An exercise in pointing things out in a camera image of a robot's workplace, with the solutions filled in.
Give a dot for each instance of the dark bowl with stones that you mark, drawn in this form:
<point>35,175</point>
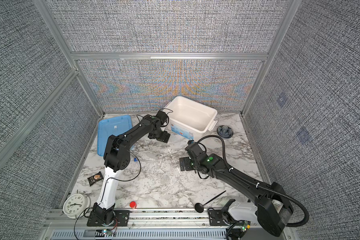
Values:
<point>225,132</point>

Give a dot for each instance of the black long handled ladle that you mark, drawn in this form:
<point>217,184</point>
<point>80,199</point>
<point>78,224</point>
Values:
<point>199,208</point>

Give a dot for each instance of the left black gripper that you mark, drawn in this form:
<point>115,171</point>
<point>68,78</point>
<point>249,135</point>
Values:
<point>165,137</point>

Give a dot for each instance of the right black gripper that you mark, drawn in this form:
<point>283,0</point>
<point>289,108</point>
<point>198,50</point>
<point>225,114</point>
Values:
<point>187,166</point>

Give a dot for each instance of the blue capped test tube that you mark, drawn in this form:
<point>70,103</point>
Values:
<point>153,161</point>

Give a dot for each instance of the red bottle cap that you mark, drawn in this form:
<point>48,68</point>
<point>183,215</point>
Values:
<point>133,205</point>

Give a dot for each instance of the glass stirring rod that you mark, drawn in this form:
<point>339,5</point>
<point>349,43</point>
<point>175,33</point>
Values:
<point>175,163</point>

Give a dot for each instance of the dark snack packet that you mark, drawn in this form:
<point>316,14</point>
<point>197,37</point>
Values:
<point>95,178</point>

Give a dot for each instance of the white analog clock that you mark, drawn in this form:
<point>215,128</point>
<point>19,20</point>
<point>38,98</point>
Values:
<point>75,205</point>

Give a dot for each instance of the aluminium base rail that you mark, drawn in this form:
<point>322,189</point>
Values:
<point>144,218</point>

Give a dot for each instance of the blue plastic bin lid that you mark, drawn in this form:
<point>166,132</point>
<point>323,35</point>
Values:
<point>112,126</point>

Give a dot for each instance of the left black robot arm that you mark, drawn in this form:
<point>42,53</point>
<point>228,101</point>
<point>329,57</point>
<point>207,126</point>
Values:
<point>117,157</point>

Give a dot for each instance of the white plastic storage bin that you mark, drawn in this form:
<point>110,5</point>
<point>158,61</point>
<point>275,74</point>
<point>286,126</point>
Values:
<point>190,119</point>

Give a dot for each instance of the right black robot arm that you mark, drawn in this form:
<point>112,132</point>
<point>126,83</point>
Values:
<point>274,208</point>

